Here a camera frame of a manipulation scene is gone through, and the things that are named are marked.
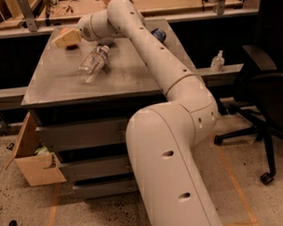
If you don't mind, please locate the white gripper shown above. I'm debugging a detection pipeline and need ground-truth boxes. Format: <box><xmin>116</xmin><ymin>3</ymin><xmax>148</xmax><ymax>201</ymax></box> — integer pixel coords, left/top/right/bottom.
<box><xmin>53</xmin><ymin>14</ymin><xmax>98</xmax><ymax>48</ymax></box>

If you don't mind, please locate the orange fruit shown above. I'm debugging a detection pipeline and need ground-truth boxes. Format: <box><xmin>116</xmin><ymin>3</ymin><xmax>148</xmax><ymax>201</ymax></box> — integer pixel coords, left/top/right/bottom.
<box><xmin>61</xmin><ymin>28</ymin><xmax>71</xmax><ymax>34</ymax></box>

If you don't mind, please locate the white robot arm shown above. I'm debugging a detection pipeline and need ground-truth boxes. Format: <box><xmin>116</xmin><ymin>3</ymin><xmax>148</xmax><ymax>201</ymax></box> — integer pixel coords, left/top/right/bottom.
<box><xmin>78</xmin><ymin>0</ymin><xmax>223</xmax><ymax>226</ymax></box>

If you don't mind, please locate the clear plastic water bottle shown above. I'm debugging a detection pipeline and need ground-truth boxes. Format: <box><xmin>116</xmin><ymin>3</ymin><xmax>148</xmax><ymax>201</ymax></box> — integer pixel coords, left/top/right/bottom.
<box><xmin>77</xmin><ymin>46</ymin><xmax>110</xmax><ymax>84</ymax></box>

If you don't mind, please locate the wooden workbench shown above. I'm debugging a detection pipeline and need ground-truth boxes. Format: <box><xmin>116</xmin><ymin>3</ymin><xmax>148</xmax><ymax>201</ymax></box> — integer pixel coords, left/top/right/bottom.
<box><xmin>0</xmin><ymin>0</ymin><xmax>261</xmax><ymax>39</ymax></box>

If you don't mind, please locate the blue soda can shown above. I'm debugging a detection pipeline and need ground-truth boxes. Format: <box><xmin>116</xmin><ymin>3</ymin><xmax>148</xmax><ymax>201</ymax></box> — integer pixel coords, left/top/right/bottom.
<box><xmin>151</xmin><ymin>28</ymin><xmax>166</xmax><ymax>44</ymax></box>

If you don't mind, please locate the grey drawer cabinet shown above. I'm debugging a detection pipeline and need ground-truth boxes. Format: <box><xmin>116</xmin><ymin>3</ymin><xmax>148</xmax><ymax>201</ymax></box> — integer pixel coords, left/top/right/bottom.
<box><xmin>18</xmin><ymin>17</ymin><xmax>209</xmax><ymax>203</ymax></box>

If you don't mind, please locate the cardboard box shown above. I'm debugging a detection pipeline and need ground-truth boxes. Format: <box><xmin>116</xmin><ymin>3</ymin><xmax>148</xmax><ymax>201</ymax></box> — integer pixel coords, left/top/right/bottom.
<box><xmin>6</xmin><ymin>113</ymin><xmax>66</xmax><ymax>187</ymax></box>

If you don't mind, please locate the hand sanitizer pump bottle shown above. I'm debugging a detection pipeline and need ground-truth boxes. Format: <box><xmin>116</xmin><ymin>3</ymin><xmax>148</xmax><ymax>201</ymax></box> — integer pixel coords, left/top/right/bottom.
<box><xmin>210</xmin><ymin>49</ymin><xmax>224</xmax><ymax>73</ymax></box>

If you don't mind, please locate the black office chair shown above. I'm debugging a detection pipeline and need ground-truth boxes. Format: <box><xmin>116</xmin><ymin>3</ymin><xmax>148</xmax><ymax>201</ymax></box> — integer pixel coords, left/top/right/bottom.
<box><xmin>214</xmin><ymin>0</ymin><xmax>283</xmax><ymax>185</ymax></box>

